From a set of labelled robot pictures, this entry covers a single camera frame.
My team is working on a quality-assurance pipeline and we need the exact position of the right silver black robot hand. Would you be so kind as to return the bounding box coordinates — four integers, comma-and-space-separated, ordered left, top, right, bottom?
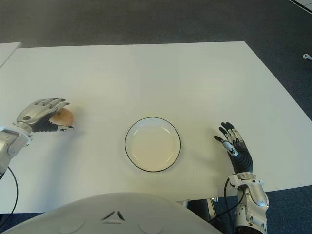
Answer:
214, 121, 254, 175

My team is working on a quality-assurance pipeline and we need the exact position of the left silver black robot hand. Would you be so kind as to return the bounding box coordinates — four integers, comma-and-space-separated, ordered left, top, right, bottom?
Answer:
16, 97, 75, 134

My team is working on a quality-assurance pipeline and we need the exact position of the reddish yellow apple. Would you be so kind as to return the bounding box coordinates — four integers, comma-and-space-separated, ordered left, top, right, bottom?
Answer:
50, 108, 75, 127

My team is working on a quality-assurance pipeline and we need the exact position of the white plate with black rim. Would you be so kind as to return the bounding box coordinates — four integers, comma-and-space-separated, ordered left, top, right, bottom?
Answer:
124, 117, 182, 173

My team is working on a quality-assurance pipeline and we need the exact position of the adjacent white table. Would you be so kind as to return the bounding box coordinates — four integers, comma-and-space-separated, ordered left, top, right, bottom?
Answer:
0, 41, 23, 68

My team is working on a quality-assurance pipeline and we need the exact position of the grey robot torso shell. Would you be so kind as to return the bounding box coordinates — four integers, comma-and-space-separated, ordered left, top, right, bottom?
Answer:
0, 192, 220, 234

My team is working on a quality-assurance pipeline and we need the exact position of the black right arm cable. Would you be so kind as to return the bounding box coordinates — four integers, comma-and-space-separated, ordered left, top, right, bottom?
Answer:
223, 177, 242, 219

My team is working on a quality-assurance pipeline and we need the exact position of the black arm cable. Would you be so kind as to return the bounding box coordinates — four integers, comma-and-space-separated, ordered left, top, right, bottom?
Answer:
223, 177, 242, 219
0, 167, 19, 215

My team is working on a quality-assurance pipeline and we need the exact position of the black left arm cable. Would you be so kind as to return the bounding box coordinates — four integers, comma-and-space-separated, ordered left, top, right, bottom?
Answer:
0, 167, 19, 215

